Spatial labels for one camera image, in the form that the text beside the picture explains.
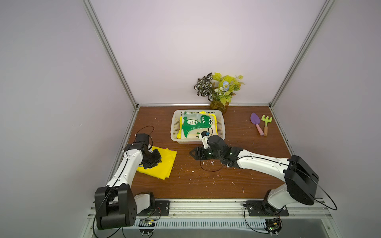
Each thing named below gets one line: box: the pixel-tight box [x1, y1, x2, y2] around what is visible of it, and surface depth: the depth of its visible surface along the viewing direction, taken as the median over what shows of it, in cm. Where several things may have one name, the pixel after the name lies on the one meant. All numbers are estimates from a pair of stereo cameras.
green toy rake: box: [260, 114, 273, 137], surface depth 112 cm
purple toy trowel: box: [250, 112, 265, 136], surface depth 112 cm
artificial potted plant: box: [193, 72, 245, 114], surface depth 102 cm
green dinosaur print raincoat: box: [181, 111, 218, 140], surface depth 98 cm
